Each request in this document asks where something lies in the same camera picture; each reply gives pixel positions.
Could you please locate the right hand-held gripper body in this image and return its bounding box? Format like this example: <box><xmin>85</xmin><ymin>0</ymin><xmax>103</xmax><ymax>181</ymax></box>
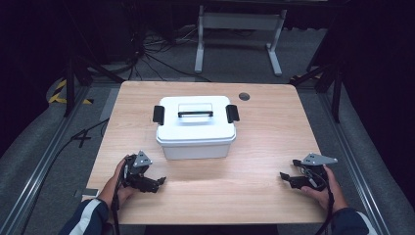
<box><xmin>290</xmin><ymin>152</ymin><xmax>339</xmax><ymax>193</ymax></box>

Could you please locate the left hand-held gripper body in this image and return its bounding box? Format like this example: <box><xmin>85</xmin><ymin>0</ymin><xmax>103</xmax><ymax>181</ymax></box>
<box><xmin>122</xmin><ymin>149</ymin><xmax>155</xmax><ymax>193</ymax></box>

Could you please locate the person's right hand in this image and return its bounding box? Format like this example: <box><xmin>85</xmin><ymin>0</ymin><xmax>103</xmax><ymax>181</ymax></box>
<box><xmin>300</xmin><ymin>164</ymin><xmax>349</xmax><ymax>213</ymax></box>

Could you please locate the person's left hand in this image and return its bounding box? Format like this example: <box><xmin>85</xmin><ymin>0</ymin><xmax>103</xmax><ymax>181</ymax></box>
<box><xmin>97</xmin><ymin>158</ymin><xmax>139</xmax><ymax>211</ymax></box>

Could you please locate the white plastic storage box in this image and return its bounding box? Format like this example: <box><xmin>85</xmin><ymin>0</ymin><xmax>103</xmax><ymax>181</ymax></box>
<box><xmin>156</xmin><ymin>95</ymin><xmax>238</xmax><ymax>162</ymax></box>

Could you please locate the black box latch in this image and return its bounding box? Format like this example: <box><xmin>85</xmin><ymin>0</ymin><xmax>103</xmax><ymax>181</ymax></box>
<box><xmin>152</xmin><ymin>105</ymin><xmax>165</xmax><ymax>126</ymax></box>
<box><xmin>225</xmin><ymin>104</ymin><xmax>241</xmax><ymax>124</ymax></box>

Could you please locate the white box lid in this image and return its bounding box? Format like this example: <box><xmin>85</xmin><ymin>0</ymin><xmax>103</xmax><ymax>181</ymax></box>
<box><xmin>156</xmin><ymin>95</ymin><xmax>238</xmax><ymax>146</ymax></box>

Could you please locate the black tripod stand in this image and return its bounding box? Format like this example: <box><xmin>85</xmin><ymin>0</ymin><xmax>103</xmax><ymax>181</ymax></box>
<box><xmin>289</xmin><ymin>60</ymin><xmax>345</xmax><ymax>124</ymax></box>
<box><xmin>62</xmin><ymin>53</ymin><xmax>126</xmax><ymax>118</ymax></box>

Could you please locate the yellow black floor tape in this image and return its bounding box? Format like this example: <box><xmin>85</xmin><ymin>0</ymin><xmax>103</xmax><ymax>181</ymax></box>
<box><xmin>48</xmin><ymin>79</ymin><xmax>95</xmax><ymax>106</ymax></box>

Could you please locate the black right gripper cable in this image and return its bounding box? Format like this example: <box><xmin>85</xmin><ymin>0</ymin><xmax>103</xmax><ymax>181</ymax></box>
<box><xmin>313</xmin><ymin>169</ymin><xmax>336</xmax><ymax>235</ymax></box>

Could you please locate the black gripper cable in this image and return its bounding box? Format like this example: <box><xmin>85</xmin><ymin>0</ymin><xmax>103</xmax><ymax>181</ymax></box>
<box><xmin>110</xmin><ymin>159</ymin><xmax>129</xmax><ymax>235</ymax></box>
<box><xmin>313</xmin><ymin>169</ymin><xmax>336</xmax><ymax>235</ymax></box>

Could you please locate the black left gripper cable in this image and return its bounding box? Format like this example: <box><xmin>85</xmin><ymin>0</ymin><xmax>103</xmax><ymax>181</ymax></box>
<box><xmin>110</xmin><ymin>159</ymin><xmax>129</xmax><ymax>235</ymax></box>

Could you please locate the aluminium floor rail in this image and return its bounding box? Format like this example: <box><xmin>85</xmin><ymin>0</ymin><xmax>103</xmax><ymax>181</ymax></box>
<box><xmin>0</xmin><ymin>85</ymin><xmax>92</xmax><ymax>235</ymax></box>
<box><xmin>316</xmin><ymin>92</ymin><xmax>392</xmax><ymax>235</ymax></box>

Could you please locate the black lid handle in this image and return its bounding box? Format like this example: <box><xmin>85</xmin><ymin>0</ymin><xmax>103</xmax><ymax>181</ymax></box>
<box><xmin>177</xmin><ymin>110</ymin><xmax>214</xmax><ymax>118</ymax></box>

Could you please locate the bundle of black floor cables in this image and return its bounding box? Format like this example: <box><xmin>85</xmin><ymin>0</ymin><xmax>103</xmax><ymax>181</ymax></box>
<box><xmin>126</xmin><ymin>23</ymin><xmax>213</xmax><ymax>83</ymax></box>

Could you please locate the white metal desk frame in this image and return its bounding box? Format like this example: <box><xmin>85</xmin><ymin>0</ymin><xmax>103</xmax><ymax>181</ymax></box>
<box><xmin>194</xmin><ymin>4</ymin><xmax>289</xmax><ymax>77</ymax></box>

